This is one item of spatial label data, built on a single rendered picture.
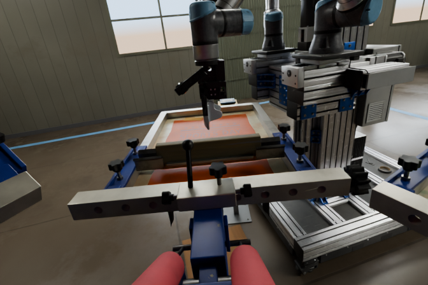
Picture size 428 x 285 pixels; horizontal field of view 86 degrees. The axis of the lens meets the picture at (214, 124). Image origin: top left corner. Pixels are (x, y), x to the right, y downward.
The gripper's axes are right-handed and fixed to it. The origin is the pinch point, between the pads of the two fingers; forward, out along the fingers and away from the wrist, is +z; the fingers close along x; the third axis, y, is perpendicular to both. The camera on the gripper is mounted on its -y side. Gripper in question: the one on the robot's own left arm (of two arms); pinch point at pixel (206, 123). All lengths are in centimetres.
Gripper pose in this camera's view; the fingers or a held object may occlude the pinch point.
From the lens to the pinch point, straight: 75.1
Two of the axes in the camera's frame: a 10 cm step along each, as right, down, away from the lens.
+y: 10.0, -0.9, 0.0
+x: -0.3, -3.6, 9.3
